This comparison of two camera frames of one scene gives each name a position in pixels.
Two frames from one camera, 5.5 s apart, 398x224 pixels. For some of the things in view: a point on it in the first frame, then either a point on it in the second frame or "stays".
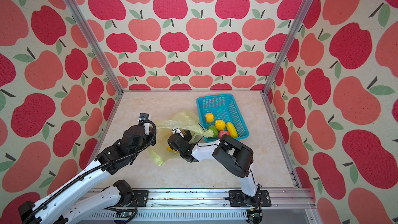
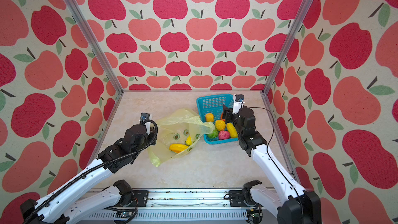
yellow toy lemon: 232,130 stays
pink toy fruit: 223,132 stays
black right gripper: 186,138 to 228,114
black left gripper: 151,135 stays
